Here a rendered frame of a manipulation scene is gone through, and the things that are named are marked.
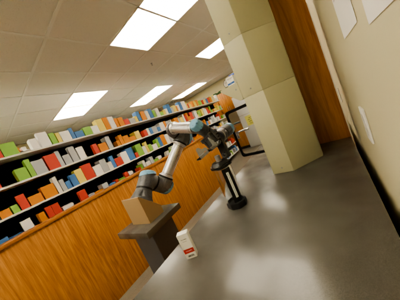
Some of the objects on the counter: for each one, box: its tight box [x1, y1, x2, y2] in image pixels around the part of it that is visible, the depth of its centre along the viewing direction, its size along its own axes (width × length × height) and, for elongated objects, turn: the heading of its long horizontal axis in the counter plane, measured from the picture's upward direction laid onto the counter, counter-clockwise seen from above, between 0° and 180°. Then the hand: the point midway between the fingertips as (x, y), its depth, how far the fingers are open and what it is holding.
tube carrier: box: [210, 159, 245, 205], centre depth 90 cm, size 11×11×21 cm
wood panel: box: [268, 0, 351, 144], centre depth 120 cm, size 49×3×140 cm, turn 128°
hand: (205, 155), depth 89 cm, fingers open, 11 cm apart
